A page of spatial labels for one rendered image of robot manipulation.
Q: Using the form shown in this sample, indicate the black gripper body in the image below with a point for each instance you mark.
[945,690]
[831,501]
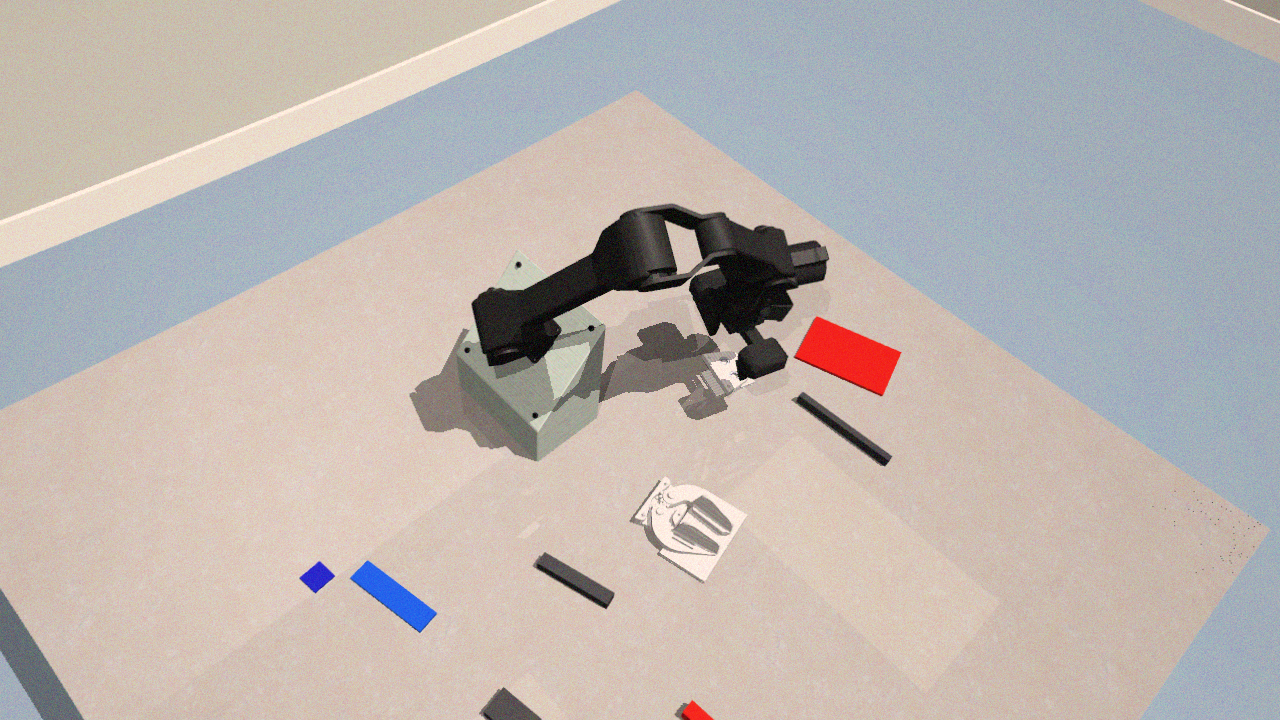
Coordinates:
[760,357]

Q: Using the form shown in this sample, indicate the blue rectangular plate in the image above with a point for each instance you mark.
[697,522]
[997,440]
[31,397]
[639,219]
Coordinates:
[392,595]

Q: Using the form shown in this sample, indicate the blue square block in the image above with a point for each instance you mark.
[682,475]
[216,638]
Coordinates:
[317,576]

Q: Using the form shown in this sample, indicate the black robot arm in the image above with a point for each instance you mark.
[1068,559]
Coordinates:
[635,254]

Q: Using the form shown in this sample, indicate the red flat plate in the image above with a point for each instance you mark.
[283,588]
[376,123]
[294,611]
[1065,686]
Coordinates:
[848,355]

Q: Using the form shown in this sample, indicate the red rectangular bar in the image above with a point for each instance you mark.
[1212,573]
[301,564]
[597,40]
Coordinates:
[695,712]

